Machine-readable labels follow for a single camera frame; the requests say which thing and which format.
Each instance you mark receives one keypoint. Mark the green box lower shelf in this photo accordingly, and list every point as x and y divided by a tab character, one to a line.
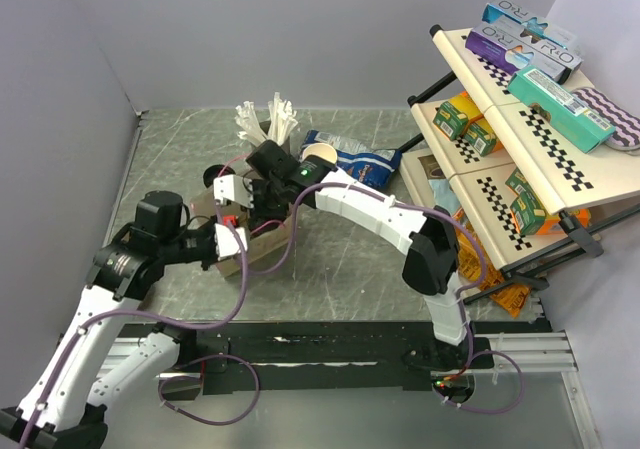
528	212

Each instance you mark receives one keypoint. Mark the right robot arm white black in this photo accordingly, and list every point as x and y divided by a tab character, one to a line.
426	237

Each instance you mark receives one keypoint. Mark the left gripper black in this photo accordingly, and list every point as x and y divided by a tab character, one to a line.
206	262

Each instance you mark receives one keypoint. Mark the stack of black lids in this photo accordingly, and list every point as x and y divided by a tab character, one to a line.
215	171

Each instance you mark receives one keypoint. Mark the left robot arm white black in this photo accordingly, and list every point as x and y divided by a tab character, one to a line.
67	406

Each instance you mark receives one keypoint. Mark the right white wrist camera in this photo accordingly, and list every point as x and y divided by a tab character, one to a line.
233	188

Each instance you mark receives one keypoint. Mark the blue toothpaste box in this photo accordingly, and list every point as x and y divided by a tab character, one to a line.
538	25

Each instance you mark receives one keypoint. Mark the beige tiered shelf rack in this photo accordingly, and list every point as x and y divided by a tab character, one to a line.
603	181

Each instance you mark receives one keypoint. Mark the teal box with barcode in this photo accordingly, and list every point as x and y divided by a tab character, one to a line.
581	125

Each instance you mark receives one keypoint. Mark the purple wavy striped pouch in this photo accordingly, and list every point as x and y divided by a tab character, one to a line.
626	125

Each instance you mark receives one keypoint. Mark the green yellow box upper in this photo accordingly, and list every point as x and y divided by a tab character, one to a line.
455	115

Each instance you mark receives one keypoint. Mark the green yellow box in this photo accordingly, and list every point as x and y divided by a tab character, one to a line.
482	138
455	115

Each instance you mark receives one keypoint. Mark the stack of green paper cups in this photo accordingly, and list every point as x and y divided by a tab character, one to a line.
322	151

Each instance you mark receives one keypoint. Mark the orange chips bag lower shelf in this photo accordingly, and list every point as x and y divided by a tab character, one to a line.
551	224

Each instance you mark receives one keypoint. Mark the purple toothpaste box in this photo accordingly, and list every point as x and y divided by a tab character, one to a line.
503	47

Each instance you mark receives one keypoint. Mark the aluminium rail frame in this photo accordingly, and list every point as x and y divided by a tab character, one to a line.
520	353

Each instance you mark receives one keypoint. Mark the blue chips bag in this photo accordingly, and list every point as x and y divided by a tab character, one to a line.
372	167

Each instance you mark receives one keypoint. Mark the pink paper gift bag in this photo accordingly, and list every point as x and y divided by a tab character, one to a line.
261	244

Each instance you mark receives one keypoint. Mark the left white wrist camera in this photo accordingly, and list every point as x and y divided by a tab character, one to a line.
230	241

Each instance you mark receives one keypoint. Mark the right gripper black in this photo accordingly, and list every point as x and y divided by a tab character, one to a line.
257	211

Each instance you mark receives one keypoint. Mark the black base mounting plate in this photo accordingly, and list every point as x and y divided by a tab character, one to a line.
323	355

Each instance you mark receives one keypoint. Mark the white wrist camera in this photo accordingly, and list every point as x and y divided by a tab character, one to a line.
230	241
233	188

